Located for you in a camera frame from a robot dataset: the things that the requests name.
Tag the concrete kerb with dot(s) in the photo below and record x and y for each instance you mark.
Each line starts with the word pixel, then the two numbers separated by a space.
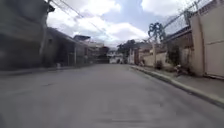
pixel 173 83

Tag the pale boundary wall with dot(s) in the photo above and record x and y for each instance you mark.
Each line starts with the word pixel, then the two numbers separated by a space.
pixel 150 57

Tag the dark green tree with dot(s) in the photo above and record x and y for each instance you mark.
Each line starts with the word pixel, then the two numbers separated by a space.
pixel 126 48

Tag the low building with sloped roof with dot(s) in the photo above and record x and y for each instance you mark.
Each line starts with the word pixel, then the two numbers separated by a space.
pixel 61 50

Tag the beige wall with gate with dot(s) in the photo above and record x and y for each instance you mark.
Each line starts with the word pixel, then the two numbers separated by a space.
pixel 208 43

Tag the green bush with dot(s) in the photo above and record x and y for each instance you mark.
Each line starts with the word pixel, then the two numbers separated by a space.
pixel 173 55

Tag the grey concrete sidewalk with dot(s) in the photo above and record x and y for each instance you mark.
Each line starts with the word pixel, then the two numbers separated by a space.
pixel 200 84

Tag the dark grey building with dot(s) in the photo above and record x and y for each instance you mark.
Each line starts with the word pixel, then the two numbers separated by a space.
pixel 20 33

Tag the tall palm tree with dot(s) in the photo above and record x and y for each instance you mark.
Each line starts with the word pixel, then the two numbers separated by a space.
pixel 156 33

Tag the grey asphalt road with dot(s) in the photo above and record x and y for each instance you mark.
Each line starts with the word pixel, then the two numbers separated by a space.
pixel 100 96

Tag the row of distant buildings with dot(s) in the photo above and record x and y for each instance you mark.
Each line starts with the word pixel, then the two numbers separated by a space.
pixel 100 50

